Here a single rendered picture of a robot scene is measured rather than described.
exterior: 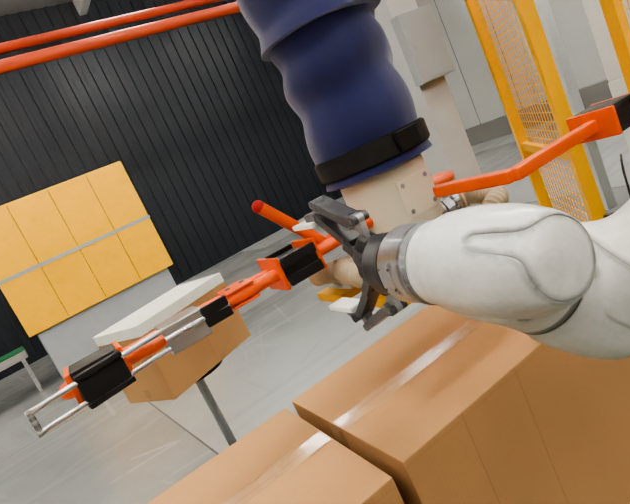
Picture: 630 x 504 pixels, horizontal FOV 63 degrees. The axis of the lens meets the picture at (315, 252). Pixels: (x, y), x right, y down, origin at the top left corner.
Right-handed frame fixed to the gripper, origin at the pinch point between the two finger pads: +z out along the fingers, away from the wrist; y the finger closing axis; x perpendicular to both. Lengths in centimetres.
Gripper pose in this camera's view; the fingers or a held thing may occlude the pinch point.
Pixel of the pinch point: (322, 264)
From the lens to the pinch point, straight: 77.0
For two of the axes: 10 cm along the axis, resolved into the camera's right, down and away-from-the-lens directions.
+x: 7.9, -4.4, 4.2
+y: 4.1, 9.0, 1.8
